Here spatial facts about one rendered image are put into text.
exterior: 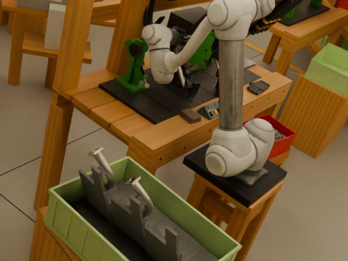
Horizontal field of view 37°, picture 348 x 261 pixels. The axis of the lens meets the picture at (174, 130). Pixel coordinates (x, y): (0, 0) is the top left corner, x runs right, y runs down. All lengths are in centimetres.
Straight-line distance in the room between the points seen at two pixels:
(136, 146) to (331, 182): 239
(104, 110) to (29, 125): 143
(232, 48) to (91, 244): 92
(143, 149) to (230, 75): 59
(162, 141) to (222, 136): 41
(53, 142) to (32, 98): 143
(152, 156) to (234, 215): 46
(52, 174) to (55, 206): 109
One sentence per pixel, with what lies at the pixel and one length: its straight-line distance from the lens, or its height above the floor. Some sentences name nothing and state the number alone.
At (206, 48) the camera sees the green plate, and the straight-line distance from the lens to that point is 287.
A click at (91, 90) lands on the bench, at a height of 88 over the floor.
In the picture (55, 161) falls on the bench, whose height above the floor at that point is 41.
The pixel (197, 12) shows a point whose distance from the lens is 317.
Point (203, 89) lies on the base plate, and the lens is 305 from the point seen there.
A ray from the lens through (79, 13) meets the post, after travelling 253.
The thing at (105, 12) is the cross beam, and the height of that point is 124.
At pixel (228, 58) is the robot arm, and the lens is 210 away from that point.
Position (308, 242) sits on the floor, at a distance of 377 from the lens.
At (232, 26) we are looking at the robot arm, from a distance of 205.
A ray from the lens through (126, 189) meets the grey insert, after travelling 221.
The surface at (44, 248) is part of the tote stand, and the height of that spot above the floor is 65.
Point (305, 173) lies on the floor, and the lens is 445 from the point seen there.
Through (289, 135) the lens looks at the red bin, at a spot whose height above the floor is 89.
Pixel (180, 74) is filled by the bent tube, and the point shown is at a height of 101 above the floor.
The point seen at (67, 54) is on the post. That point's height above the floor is 108.
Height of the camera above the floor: 224
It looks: 31 degrees down
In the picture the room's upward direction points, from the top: 18 degrees clockwise
